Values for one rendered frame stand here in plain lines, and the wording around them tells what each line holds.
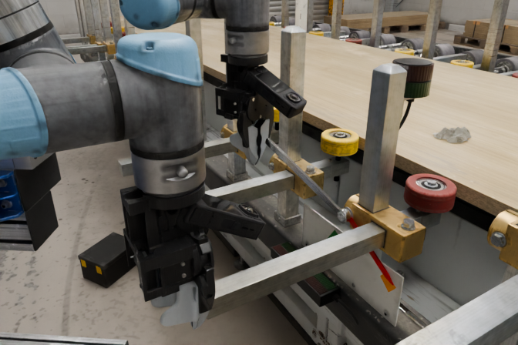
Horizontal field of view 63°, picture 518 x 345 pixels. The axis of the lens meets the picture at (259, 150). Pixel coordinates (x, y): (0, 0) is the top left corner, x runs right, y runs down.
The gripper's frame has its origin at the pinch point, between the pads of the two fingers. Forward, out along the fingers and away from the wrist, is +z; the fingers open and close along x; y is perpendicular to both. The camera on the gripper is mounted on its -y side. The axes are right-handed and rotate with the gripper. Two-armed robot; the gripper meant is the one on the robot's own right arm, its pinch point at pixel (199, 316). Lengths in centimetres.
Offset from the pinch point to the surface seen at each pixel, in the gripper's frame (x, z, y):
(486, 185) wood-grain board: 4, -8, -51
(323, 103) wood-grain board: -46, -8, -56
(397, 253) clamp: 4.3, -1.0, -30.8
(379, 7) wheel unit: -114, -24, -141
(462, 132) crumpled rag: -11, -9, -66
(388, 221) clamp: 0.9, -4.6, -32.0
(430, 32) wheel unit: -83, -16, -141
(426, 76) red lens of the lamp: -1.0, -26.6, -37.8
